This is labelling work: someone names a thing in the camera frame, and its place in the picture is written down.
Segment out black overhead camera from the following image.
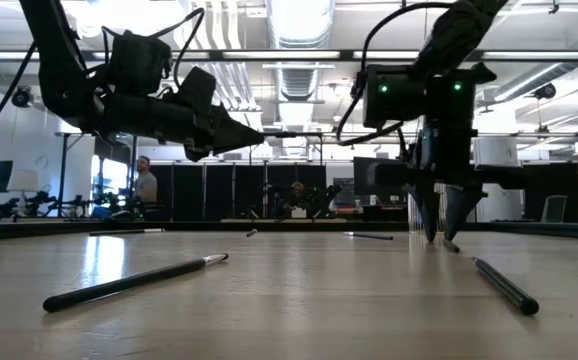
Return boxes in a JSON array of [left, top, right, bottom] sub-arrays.
[[349, 69, 366, 101]]

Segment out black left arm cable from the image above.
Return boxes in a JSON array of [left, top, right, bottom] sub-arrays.
[[99, 6, 206, 91], [0, 42, 38, 157]]

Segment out black ceiling spotlight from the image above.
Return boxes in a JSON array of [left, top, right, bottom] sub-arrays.
[[11, 87, 33, 109], [533, 82, 558, 101]]

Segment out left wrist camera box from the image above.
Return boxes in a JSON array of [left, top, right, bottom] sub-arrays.
[[107, 29, 174, 97]]

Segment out black metal frame stand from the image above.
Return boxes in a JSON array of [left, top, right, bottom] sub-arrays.
[[56, 129, 326, 221]]

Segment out black overhead frame bar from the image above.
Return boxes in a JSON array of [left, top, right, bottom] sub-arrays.
[[0, 48, 578, 64]]

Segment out black table edge rail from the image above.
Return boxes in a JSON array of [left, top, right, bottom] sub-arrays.
[[0, 220, 578, 243]]

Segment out white pillar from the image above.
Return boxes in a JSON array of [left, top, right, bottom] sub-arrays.
[[473, 135, 523, 223]]

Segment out black monitor screen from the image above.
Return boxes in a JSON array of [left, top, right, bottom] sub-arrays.
[[352, 156, 411, 199]]

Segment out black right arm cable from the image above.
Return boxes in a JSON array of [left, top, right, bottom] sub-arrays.
[[336, 1, 453, 147]]

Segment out grey office chair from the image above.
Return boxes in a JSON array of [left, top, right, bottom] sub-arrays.
[[540, 194, 569, 224]]

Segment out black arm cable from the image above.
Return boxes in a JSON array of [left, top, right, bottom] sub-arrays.
[[336, 1, 453, 147], [99, 6, 206, 91], [0, 42, 38, 157]]

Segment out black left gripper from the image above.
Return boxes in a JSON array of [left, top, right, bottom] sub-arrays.
[[93, 65, 266, 163]]

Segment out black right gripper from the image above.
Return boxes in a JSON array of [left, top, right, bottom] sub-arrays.
[[368, 127, 526, 244]]

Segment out silver ventilation duct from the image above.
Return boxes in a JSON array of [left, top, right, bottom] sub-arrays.
[[266, 0, 336, 101]]

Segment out person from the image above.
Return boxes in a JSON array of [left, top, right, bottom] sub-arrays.
[[135, 155, 160, 206], [281, 181, 310, 220]]

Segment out black partition panels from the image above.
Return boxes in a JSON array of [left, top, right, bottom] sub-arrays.
[[522, 162, 578, 224], [142, 163, 328, 223]]

